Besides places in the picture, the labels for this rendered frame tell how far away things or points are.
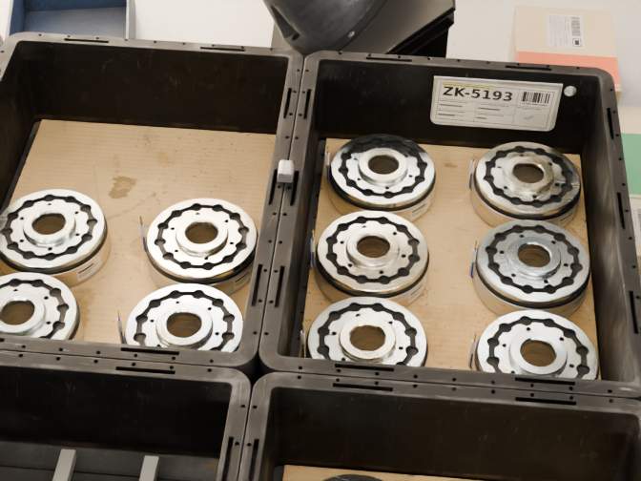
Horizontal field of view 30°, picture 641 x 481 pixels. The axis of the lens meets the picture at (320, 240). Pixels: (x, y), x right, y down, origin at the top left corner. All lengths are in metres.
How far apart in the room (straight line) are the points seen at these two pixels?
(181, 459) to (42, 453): 0.11
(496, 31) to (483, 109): 0.43
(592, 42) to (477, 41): 0.18
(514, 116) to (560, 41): 0.30
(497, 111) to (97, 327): 0.45
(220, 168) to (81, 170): 0.14
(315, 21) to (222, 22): 0.29
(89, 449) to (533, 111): 0.54
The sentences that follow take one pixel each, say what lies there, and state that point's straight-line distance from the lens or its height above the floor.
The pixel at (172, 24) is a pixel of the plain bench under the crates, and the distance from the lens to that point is 1.63.
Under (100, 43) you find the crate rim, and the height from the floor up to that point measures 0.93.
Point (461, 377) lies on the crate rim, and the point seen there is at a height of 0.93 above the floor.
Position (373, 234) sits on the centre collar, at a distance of 1.09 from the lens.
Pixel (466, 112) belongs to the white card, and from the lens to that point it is 1.21.
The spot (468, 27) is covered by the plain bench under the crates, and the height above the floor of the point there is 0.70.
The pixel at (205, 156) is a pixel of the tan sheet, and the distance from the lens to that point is 1.23.
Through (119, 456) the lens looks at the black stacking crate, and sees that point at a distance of 1.00.
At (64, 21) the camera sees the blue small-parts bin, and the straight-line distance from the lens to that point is 1.65.
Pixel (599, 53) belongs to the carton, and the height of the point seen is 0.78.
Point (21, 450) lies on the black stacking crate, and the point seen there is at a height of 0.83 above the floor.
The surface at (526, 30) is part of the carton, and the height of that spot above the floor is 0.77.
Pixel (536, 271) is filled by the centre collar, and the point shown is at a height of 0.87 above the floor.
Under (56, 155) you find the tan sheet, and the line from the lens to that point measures 1.25.
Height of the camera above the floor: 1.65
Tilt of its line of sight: 46 degrees down
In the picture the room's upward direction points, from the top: 1 degrees clockwise
